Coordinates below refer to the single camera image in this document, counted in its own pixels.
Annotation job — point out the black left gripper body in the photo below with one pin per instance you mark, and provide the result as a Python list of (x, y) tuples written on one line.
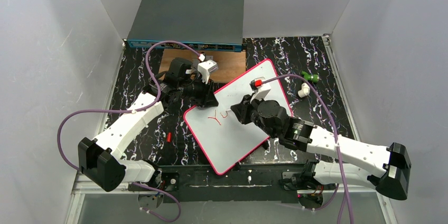
[(204, 94)]

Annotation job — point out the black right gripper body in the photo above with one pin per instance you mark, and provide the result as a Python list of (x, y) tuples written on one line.
[(245, 111)]

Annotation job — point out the pink framed whiteboard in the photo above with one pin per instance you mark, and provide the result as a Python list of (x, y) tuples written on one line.
[(222, 138)]

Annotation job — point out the red marker cap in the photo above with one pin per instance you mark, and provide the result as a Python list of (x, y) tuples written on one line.
[(168, 138)]

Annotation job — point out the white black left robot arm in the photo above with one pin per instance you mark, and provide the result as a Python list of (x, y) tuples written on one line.
[(100, 158)]

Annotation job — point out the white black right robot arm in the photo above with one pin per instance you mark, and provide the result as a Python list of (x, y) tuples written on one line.
[(385, 169)]

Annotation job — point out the white plastic elbow fitting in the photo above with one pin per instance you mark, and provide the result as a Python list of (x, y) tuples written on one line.
[(304, 91)]

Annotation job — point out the brown wooden board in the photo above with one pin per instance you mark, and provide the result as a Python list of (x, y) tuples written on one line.
[(230, 64)]

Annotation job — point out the green plastic fitting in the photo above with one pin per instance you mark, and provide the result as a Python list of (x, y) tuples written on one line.
[(314, 78)]

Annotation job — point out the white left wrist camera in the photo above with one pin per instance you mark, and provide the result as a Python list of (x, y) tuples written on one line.
[(206, 67)]

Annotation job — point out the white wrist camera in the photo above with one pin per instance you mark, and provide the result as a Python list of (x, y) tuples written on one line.
[(206, 67), (260, 89)]

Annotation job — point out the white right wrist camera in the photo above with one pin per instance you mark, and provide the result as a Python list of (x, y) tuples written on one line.
[(260, 89)]

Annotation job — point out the grey network switch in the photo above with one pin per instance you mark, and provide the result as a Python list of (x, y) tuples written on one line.
[(204, 25)]

